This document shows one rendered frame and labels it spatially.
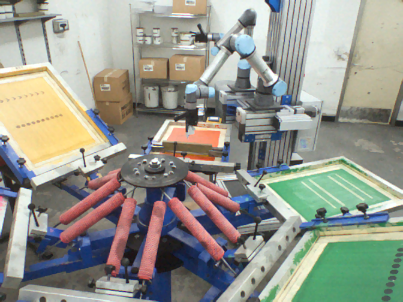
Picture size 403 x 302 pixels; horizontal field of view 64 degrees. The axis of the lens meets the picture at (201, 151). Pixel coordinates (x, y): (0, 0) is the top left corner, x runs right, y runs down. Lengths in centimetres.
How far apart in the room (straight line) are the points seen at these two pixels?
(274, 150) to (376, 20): 368
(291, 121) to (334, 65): 358
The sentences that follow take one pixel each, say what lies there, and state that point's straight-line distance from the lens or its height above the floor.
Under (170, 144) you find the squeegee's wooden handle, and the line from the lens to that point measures 231.
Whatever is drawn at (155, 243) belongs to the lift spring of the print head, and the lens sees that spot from 127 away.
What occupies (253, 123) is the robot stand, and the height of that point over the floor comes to 112.
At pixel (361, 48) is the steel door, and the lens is 614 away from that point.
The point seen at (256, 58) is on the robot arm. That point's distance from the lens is 224.
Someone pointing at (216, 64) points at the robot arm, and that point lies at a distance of 228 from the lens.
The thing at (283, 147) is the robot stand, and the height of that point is 79.
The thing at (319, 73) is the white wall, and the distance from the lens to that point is 600.
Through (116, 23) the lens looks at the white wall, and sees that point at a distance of 618.
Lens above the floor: 201
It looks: 26 degrees down
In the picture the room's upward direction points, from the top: 2 degrees clockwise
